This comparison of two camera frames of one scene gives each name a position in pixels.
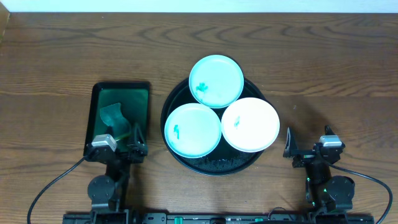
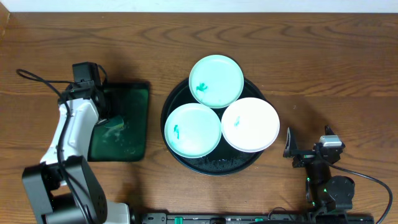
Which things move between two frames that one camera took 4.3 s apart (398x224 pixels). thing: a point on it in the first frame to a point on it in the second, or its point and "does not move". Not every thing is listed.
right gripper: x=304 y=156 does not move
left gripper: x=121 y=152 to x=104 y=116
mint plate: x=193 y=130 does not move
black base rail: x=218 y=218 does not move
